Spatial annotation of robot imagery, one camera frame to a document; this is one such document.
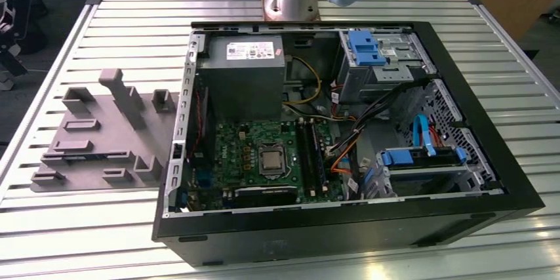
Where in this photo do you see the black open PC case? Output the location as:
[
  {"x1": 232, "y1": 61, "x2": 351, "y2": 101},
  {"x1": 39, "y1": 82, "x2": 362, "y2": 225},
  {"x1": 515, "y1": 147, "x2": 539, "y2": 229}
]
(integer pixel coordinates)
[{"x1": 151, "y1": 20, "x2": 547, "y2": 266}]

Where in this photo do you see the orange wire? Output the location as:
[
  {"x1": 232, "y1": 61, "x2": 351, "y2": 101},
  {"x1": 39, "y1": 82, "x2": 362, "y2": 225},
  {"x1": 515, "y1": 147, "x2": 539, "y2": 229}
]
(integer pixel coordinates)
[{"x1": 330, "y1": 148, "x2": 358, "y2": 175}]

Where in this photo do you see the black wire bundle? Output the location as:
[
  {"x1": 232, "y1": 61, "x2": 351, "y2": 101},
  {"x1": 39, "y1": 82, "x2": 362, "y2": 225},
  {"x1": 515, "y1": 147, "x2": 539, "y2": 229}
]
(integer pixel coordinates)
[{"x1": 326, "y1": 78, "x2": 432, "y2": 156}]

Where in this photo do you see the blue drive latch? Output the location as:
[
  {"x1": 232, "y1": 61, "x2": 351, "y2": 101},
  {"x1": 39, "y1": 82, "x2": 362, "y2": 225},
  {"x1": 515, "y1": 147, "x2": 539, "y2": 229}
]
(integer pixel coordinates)
[{"x1": 348, "y1": 30, "x2": 388, "y2": 66}]

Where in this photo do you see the yellow wire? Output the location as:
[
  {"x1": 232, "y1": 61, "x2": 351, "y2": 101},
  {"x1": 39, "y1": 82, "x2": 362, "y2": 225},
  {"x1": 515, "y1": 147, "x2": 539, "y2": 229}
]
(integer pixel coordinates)
[{"x1": 282, "y1": 56, "x2": 323, "y2": 113}]

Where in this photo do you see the black RAM slot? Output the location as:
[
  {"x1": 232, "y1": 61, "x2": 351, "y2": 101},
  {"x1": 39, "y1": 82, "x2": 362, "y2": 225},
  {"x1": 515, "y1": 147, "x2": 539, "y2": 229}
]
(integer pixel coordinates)
[{"x1": 296, "y1": 118, "x2": 319, "y2": 197}]

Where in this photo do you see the metal disk bay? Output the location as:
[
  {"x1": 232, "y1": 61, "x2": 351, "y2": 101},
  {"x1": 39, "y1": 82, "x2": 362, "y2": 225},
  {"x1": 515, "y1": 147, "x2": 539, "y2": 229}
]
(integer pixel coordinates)
[{"x1": 376, "y1": 148, "x2": 504, "y2": 201}]

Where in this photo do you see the hard disk in blue carrier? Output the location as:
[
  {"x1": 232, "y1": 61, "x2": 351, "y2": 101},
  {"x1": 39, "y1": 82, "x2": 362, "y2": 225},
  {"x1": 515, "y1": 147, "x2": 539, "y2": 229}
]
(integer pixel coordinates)
[{"x1": 378, "y1": 148, "x2": 467, "y2": 168}]

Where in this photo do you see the grey parts rack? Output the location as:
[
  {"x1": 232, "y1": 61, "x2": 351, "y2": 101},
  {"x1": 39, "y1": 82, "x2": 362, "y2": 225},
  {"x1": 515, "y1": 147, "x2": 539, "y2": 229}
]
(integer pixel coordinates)
[{"x1": 30, "y1": 68, "x2": 182, "y2": 193}]

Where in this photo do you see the grey power supply unit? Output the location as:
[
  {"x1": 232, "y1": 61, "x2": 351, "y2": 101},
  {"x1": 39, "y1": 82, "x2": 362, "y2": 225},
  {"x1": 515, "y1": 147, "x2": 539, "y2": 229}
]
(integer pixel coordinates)
[{"x1": 195, "y1": 34, "x2": 288, "y2": 120}]

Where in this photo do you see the silver CPU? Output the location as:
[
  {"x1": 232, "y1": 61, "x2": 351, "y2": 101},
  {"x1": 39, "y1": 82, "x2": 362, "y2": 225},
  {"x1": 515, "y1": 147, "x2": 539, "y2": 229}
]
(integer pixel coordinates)
[{"x1": 262, "y1": 151, "x2": 284, "y2": 169}]

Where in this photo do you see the black graphics card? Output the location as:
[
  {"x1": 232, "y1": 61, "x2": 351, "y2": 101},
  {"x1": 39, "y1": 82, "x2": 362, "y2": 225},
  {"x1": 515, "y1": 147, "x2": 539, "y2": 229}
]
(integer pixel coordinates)
[{"x1": 223, "y1": 184, "x2": 299, "y2": 209}]

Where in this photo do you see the green motherboard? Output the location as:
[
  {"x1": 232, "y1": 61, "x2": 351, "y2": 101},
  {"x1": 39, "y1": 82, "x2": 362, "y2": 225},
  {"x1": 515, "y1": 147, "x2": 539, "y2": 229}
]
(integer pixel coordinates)
[{"x1": 187, "y1": 119, "x2": 351, "y2": 210}]

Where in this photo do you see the CPU socket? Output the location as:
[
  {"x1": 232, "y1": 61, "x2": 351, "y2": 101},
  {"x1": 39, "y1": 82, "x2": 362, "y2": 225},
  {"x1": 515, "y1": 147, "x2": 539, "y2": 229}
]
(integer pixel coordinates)
[{"x1": 256, "y1": 143, "x2": 294, "y2": 178}]

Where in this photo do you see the blue flat wire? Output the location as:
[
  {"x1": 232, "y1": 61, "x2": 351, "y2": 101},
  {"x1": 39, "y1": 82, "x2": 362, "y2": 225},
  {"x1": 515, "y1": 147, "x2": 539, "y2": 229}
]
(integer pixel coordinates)
[{"x1": 412, "y1": 114, "x2": 439, "y2": 157}]

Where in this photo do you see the metal drive cage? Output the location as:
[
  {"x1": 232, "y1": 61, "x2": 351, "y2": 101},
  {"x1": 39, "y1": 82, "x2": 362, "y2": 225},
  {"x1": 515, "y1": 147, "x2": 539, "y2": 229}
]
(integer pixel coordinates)
[{"x1": 336, "y1": 29, "x2": 439, "y2": 104}]

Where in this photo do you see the red wire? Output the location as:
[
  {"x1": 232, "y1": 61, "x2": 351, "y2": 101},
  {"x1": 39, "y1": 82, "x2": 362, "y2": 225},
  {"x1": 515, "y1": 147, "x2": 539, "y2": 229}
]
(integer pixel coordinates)
[{"x1": 195, "y1": 88, "x2": 208, "y2": 140}]

